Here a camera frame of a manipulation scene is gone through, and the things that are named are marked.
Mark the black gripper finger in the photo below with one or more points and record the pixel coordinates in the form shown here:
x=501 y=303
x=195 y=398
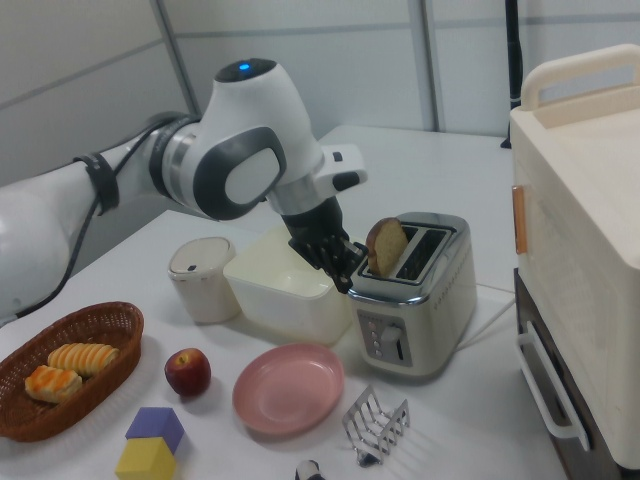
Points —
x=355 y=252
x=327 y=260

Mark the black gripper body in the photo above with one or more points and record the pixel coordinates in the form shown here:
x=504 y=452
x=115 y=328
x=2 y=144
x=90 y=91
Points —
x=315 y=222

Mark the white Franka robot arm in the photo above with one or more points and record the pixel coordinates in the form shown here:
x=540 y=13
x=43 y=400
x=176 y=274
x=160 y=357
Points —
x=250 y=125

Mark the cream and chrome toaster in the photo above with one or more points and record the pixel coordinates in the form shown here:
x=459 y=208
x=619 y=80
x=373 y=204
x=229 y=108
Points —
x=440 y=310

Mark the toasted bread slice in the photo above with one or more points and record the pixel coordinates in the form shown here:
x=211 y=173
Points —
x=385 y=245

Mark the white rectangular plastic container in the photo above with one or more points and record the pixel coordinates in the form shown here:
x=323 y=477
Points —
x=280 y=300

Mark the small cream lidded bin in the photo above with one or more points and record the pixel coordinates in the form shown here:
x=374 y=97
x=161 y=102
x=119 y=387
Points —
x=200 y=290

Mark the pink plate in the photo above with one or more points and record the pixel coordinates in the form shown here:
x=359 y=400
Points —
x=287 y=387

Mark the metal toast rack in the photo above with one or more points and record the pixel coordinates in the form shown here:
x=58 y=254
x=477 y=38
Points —
x=351 y=425

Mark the red apple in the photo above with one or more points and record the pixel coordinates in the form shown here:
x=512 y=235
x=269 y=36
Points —
x=187 y=372

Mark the brown wicker basket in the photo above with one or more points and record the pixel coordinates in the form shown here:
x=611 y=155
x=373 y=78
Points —
x=115 y=360

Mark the purple cube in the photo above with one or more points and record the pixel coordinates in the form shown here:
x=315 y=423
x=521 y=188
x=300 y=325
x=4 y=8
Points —
x=160 y=425

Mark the striped long bread roll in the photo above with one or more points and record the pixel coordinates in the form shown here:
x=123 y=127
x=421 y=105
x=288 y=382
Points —
x=82 y=357

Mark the yellow cube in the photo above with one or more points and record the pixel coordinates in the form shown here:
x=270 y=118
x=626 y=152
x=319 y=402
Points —
x=145 y=460

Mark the orange glazed bread roll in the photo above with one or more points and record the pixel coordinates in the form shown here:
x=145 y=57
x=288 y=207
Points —
x=50 y=382

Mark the black camera stand pole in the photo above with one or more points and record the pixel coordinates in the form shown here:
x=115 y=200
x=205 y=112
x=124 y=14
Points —
x=514 y=60

